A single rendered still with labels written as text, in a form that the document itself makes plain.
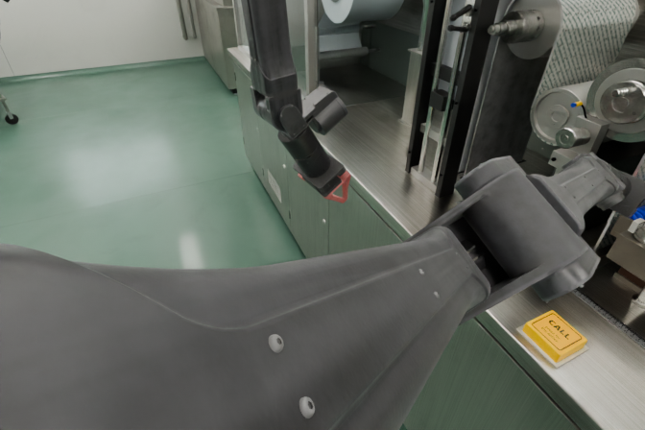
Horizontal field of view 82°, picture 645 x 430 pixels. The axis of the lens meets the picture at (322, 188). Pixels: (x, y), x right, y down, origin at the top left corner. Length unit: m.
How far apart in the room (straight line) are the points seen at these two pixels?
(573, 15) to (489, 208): 0.71
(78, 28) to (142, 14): 0.79
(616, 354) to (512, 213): 0.58
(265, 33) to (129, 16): 5.38
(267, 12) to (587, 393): 0.75
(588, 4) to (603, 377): 0.71
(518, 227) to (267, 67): 0.40
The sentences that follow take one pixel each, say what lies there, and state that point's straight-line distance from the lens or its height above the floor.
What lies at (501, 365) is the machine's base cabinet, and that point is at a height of 0.78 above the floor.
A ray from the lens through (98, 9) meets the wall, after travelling 5.91.
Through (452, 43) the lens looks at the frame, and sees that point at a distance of 1.00.
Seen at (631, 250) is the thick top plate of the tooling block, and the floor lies 1.01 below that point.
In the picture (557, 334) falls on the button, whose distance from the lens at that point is 0.80.
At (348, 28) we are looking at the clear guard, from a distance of 1.53.
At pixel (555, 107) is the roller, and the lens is 0.95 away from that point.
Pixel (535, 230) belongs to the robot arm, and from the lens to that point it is 0.31.
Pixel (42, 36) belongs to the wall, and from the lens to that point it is 6.04.
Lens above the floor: 1.49
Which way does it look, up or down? 34 degrees down
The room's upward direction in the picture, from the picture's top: straight up
